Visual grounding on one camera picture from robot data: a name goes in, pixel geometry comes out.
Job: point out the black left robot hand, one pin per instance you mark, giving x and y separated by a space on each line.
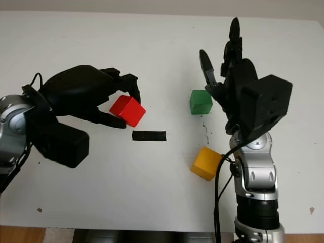
76 88

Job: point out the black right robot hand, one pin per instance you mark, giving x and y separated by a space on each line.
233 88

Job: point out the green wooden block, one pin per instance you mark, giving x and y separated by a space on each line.
200 103

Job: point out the red wooden block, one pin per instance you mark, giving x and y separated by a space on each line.
129 111

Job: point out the yellow wooden block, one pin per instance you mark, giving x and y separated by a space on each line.
205 163

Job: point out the black tape strip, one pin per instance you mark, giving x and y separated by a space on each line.
149 136

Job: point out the dark robot torso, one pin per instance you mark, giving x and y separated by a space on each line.
152 237

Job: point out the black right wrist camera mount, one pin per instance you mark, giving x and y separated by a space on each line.
268 101

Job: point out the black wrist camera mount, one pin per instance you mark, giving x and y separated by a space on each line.
268 101
63 146

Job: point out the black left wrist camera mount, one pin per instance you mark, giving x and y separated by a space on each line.
63 146

